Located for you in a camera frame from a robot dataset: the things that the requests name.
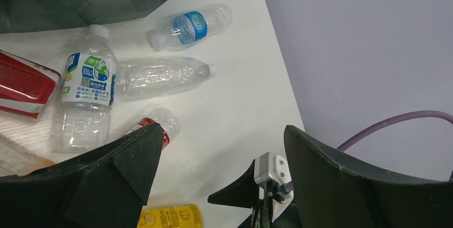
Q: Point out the yellow juice bottle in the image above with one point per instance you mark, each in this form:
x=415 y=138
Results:
x=185 y=216

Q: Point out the blue label clear bottle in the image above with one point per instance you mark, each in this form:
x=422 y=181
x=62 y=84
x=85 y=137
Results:
x=184 y=30

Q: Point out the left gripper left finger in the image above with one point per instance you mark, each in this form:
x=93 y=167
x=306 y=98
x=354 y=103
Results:
x=105 y=187

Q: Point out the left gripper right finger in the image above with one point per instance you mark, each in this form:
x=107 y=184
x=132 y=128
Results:
x=334 y=189

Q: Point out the red white label bottle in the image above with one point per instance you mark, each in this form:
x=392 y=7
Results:
x=167 y=120

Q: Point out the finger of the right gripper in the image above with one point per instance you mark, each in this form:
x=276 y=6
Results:
x=243 y=192

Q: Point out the blue white label bottle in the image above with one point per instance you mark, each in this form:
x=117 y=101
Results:
x=86 y=97

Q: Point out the red orange tea bottle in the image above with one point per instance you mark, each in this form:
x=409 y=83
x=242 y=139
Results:
x=26 y=86

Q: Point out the clear unlabeled bottle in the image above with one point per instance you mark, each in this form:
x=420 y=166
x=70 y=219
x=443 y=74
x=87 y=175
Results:
x=155 y=77

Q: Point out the orange drink bottle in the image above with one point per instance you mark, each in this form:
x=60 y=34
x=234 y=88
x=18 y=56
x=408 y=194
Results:
x=17 y=160

